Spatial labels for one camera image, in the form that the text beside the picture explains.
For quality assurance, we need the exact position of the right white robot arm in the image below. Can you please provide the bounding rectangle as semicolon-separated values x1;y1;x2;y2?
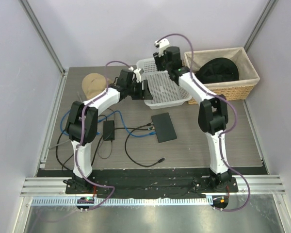
153;45;232;192

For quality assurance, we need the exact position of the black power adapter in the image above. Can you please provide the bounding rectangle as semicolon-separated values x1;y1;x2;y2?
102;120;115;141

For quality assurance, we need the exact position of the black cap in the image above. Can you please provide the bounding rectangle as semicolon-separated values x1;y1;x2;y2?
195;57;239;84

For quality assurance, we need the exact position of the beige cap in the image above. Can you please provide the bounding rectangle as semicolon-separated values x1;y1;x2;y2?
81;73;113;100

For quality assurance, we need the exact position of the black adapter cable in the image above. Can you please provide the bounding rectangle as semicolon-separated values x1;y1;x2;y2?
55;114;117;172

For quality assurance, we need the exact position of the aluminium rail frame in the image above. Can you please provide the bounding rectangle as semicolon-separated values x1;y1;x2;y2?
21;175;286;206

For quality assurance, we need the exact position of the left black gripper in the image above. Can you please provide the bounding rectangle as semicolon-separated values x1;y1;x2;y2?
127;80;153;100

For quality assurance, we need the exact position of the wicker basket with liner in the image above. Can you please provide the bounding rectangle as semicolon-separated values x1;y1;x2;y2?
183;47;260;100

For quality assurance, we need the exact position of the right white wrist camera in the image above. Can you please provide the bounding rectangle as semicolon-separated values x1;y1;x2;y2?
154;38;170;57

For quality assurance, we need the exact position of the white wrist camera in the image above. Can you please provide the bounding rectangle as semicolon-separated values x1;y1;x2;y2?
154;38;170;57
129;67;144;83

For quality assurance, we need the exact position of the white plastic basket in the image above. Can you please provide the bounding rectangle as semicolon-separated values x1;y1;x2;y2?
136;58;191;110

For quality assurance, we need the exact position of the grey ethernet cable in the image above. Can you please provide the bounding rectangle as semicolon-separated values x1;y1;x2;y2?
47;91;85;149

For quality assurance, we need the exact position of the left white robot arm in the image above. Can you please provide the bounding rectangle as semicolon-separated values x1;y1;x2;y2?
65;67;153;194

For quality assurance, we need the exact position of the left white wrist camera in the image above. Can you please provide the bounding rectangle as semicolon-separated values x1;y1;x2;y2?
129;67;144;83

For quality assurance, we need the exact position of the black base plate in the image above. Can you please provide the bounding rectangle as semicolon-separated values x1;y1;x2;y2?
64;168;239;199

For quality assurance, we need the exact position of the black network switch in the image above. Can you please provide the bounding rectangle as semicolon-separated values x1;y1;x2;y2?
151;113;177;143

